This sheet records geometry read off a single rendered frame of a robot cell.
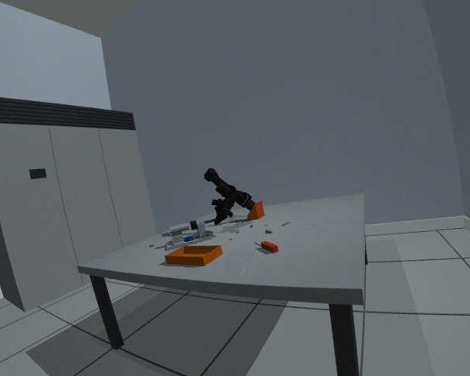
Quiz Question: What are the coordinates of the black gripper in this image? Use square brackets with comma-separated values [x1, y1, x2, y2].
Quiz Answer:
[214, 198, 234, 225]

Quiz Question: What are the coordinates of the red-handled screwdriver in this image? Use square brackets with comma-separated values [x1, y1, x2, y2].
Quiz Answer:
[254, 241, 278, 253]

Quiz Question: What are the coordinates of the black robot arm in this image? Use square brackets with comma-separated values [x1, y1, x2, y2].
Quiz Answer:
[204, 168, 256, 211]

